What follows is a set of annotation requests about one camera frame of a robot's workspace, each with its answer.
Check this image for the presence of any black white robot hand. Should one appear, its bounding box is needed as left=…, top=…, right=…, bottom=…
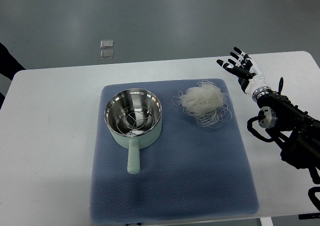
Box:
left=216, top=47, right=272, bottom=100

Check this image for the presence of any white vermicelli bundle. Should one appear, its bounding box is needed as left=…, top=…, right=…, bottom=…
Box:
left=172, top=80, right=233, bottom=129

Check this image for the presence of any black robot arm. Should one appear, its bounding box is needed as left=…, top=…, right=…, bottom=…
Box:
left=247, top=79, right=320, bottom=209

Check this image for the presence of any mint green steel pot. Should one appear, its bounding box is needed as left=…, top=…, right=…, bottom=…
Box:
left=104, top=88, right=162, bottom=174

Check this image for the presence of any blue textured mat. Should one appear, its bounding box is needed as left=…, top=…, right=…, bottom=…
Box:
left=89, top=79, right=259, bottom=224

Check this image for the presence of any lower metal floor plate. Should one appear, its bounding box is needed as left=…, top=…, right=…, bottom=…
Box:
left=100, top=49, right=114, bottom=60

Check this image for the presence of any metal floor plate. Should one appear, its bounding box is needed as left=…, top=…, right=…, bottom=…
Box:
left=100, top=49, right=114, bottom=60
left=100, top=39, right=114, bottom=49

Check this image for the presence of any upper metal floor plate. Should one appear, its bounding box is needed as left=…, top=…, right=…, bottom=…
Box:
left=100, top=39, right=114, bottom=49

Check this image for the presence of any black object at left edge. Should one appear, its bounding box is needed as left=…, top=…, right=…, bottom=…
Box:
left=0, top=41, right=27, bottom=109

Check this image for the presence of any wire steaming rack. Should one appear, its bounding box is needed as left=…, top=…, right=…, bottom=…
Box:
left=115, top=106, right=157, bottom=137

